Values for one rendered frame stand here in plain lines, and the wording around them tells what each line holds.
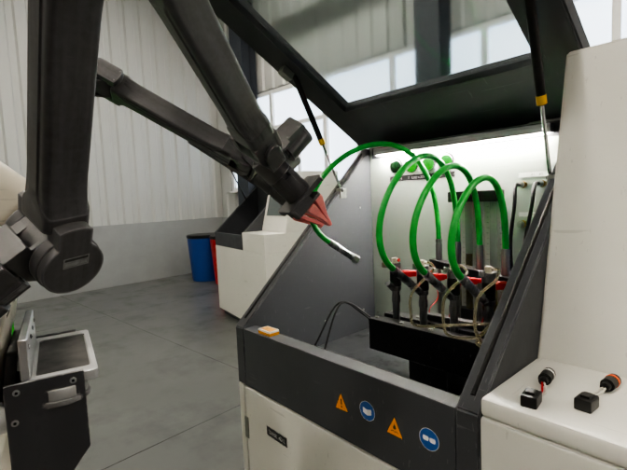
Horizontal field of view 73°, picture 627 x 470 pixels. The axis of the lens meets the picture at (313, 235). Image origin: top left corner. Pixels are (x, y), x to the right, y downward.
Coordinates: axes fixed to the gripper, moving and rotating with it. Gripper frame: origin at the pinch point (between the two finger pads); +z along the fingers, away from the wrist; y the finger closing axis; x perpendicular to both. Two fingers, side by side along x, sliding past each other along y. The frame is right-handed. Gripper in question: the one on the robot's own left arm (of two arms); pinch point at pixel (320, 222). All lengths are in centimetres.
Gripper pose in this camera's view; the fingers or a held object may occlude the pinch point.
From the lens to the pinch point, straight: 105.5
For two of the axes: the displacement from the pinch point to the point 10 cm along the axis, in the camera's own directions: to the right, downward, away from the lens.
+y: -0.2, 1.4, 9.9
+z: 7.7, 6.3, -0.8
